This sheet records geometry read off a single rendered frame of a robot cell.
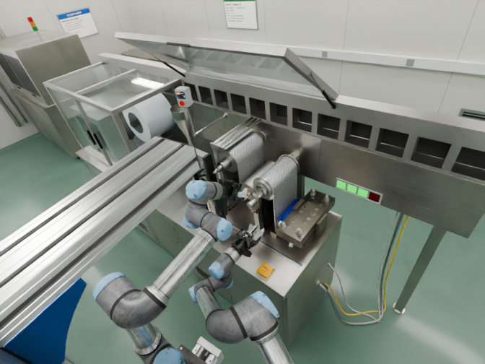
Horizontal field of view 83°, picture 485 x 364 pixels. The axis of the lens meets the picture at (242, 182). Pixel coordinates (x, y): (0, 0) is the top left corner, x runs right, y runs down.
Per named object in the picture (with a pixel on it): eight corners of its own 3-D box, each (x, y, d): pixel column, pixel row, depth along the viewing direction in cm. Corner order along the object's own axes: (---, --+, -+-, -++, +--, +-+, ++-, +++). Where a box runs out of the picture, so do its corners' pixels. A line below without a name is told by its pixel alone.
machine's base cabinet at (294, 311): (114, 212, 338) (79, 154, 283) (156, 183, 372) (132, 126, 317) (289, 356, 198) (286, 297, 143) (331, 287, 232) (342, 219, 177)
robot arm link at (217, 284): (210, 284, 143) (206, 272, 136) (229, 273, 147) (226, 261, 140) (216, 296, 138) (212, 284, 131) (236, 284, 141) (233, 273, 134)
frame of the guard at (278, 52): (110, 45, 152) (113, 31, 150) (185, 78, 197) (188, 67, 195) (283, 70, 89) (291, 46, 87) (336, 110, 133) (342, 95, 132)
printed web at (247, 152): (229, 209, 190) (216, 146, 158) (251, 189, 203) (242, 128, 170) (276, 234, 169) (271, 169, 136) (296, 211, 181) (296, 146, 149)
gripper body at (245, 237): (254, 233, 139) (239, 249, 132) (255, 243, 144) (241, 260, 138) (242, 227, 143) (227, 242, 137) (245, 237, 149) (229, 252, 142)
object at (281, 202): (274, 221, 162) (273, 198, 150) (296, 198, 174) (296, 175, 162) (275, 222, 161) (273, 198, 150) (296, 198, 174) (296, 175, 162)
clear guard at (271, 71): (121, 37, 151) (121, 36, 150) (189, 69, 191) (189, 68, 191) (282, 54, 92) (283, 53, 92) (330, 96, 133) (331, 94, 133)
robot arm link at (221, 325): (219, 365, 92) (194, 302, 138) (247, 345, 95) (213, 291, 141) (206, 335, 90) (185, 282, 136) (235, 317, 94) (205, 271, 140)
